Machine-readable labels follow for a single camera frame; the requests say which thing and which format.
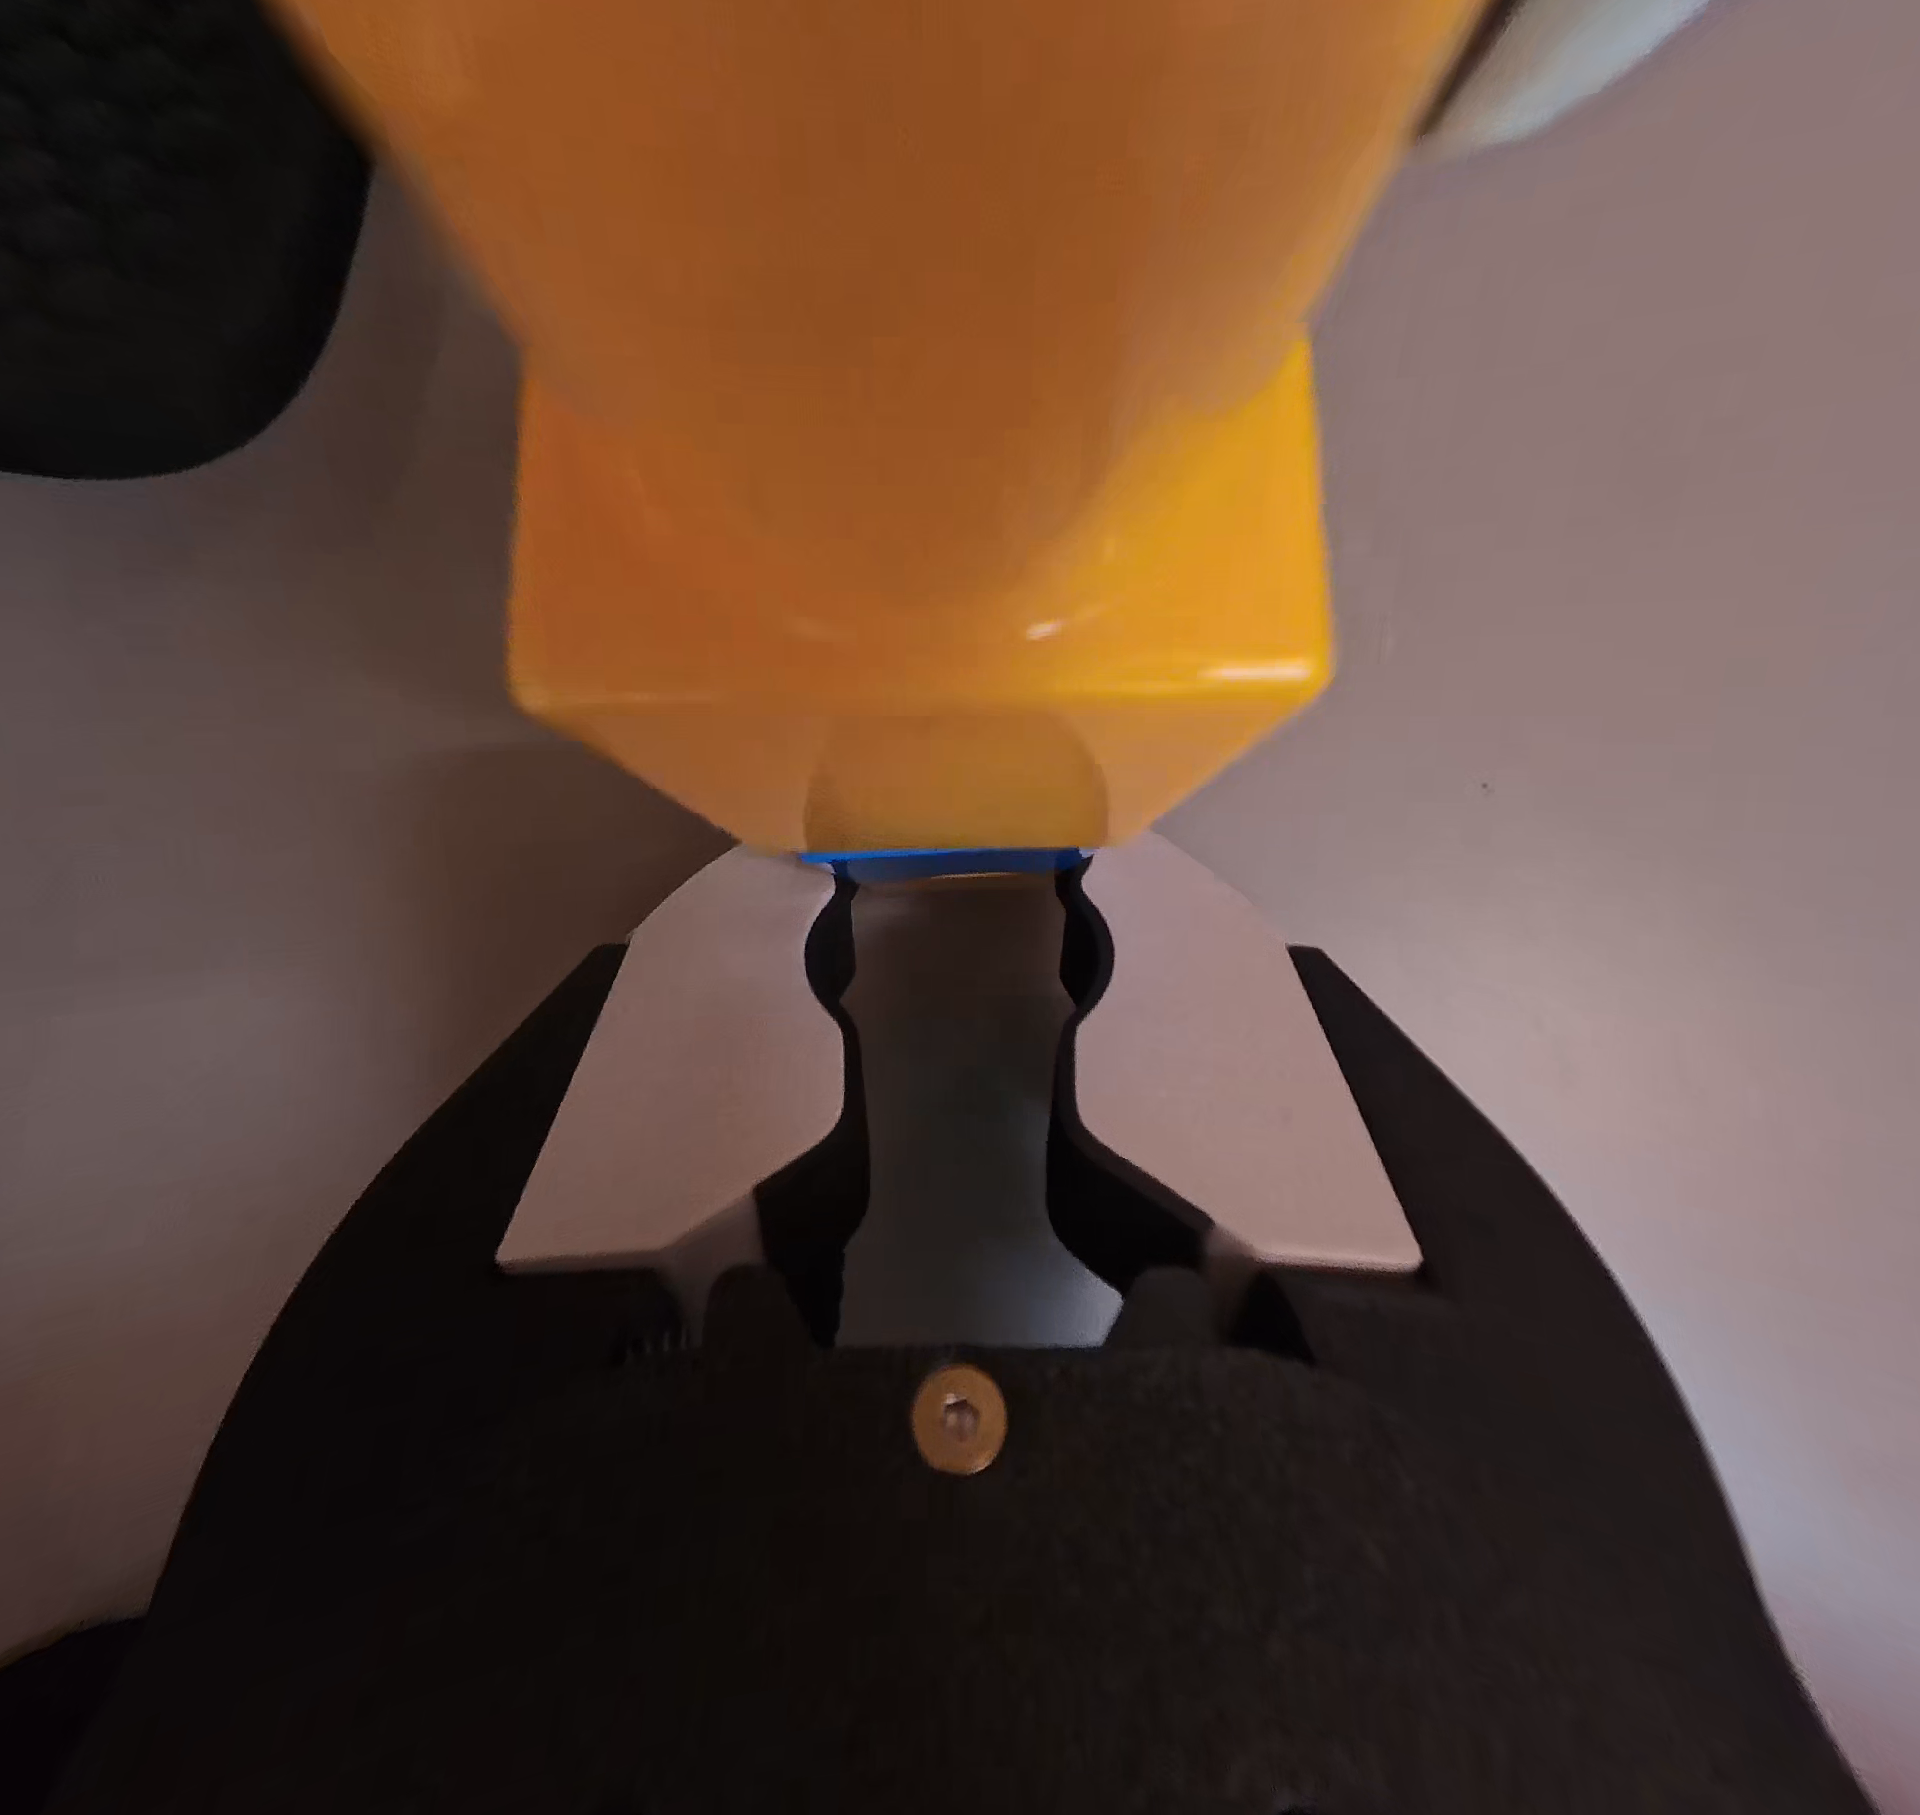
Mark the blue mega block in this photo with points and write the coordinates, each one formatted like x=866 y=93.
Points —
x=936 y=868

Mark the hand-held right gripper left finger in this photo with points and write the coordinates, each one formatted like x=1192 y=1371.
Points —
x=675 y=1094

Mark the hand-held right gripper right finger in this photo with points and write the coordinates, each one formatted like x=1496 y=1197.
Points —
x=1244 y=1094

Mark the orange mega block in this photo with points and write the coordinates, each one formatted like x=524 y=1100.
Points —
x=901 y=343

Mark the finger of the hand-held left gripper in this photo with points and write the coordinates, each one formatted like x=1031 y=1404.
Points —
x=1650 y=2

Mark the black mesh pad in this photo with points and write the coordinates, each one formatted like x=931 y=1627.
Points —
x=135 y=195

